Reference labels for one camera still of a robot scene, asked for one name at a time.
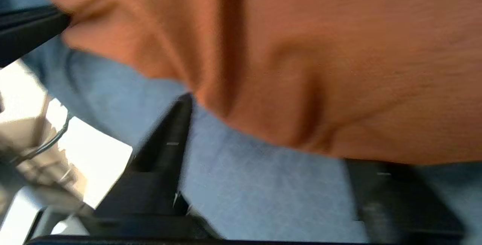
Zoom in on rust brown shorts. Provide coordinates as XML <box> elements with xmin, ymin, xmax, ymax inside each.
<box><xmin>34</xmin><ymin>0</ymin><xmax>482</xmax><ymax>164</ymax></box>

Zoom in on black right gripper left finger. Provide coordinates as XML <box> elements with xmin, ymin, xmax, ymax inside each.
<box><xmin>90</xmin><ymin>94</ymin><xmax>211</xmax><ymax>238</ymax></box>

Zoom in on white grey robot base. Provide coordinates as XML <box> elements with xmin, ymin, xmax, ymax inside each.
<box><xmin>0</xmin><ymin>117</ymin><xmax>95</xmax><ymax>238</ymax></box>

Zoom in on blue bed sheet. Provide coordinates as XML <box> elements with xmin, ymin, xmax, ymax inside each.
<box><xmin>0</xmin><ymin>0</ymin><xmax>482</xmax><ymax>243</ymax></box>

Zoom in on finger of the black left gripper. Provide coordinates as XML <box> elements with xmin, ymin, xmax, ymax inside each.
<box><xmin>0</xmin><ymin>6</ymin><xmax>72</xmax><ymax>68</ymax></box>

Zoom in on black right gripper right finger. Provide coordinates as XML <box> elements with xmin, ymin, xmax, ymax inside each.
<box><xmin>345</xmin><ymin>158</ymin><xmax>465</xmax><ymax>243</ymax></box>

